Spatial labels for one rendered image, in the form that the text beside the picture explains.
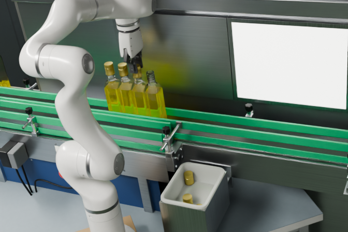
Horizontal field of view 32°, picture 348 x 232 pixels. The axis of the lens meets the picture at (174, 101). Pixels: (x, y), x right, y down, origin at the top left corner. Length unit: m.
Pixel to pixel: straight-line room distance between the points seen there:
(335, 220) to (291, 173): 0.45
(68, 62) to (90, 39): 0.78
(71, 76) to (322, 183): 0.97
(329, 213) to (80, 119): 1.16
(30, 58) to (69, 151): 0.37
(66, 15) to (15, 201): 1.14
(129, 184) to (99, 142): 0.54
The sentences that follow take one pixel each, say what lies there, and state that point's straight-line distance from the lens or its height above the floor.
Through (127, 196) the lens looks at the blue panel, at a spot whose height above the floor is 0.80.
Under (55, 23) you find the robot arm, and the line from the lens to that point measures 1.76.
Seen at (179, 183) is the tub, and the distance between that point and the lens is 2.19.
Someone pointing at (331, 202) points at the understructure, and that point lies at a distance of 2.49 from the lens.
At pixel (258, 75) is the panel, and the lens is 2.19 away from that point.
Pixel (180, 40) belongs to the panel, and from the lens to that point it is 2.23.
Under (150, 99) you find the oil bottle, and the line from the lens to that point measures 2.24.
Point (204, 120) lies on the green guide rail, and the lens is 2.27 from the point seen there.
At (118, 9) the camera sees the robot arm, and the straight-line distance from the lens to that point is 1.97.
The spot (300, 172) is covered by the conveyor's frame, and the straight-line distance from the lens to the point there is 2.15.
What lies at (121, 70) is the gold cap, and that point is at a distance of 2.25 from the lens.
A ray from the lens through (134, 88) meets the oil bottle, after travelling 2.25.
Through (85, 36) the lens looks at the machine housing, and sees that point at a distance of 2.48.
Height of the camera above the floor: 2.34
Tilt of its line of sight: 31 degrees down
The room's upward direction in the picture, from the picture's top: 8 degrees counter-clockwise
